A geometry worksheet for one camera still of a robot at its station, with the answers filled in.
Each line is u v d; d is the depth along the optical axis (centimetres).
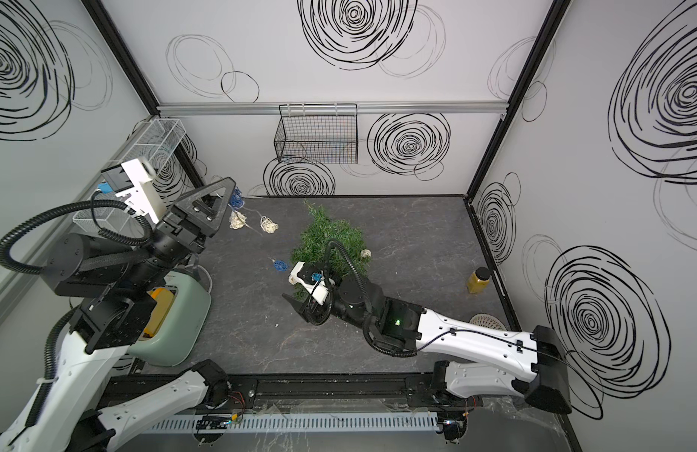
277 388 76
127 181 35
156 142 91
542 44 77
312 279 49
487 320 83
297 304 54
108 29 74
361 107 90
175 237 36
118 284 35
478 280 87
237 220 46
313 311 53
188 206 38
